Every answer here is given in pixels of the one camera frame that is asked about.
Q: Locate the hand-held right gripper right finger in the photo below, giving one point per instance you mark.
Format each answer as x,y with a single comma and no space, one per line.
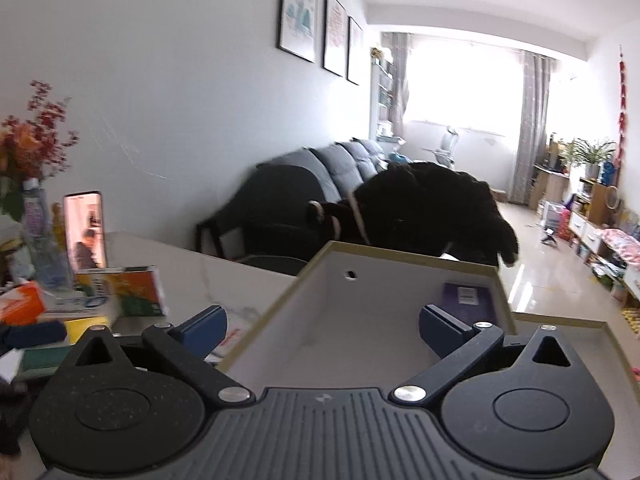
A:
442,327

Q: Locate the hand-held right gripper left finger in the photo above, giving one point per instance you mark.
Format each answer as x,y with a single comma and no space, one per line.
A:
202,327

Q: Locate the tan cardboard box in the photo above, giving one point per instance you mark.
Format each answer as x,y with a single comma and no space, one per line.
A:
360,310

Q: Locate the white marble desktop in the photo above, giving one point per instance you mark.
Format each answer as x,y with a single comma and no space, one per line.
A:
200,270

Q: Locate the purple flat box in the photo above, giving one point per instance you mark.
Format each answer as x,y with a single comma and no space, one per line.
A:
455,310

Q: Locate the green orange medicine box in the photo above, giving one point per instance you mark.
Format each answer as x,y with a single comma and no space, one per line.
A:
140,295

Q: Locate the black jacket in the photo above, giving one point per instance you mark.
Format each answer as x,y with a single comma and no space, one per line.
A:
425,210

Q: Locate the smartphone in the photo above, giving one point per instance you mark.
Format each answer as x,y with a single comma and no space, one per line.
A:
85,230

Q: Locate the dark blue cloth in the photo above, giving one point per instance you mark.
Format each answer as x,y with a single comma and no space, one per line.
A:
35,335

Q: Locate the wooden low cabinet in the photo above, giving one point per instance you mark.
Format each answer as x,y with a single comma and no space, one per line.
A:
590,225

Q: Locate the white office chair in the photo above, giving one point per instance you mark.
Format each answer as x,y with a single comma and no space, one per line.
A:
445,147

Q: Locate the clear water bottle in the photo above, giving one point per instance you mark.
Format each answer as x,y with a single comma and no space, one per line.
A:
42,240

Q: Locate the orange tissue pack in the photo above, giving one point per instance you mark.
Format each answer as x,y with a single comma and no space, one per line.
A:
20,305

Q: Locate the grey sofa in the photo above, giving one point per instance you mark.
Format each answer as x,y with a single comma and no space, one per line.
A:
345,160

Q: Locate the potted plant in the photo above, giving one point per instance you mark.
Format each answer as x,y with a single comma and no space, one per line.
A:
590,152

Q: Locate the white shelf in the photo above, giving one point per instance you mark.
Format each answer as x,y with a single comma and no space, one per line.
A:
382,95

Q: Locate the pale print framed picture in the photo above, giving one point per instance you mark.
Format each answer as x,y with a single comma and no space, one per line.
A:
355,50

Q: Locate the red print framed picture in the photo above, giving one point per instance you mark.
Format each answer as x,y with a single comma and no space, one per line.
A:
335,32

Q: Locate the blue print framed picture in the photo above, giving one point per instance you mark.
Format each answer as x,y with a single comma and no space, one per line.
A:
298,10

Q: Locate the red wall hanging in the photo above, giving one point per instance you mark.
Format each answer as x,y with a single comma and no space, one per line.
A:
622,105

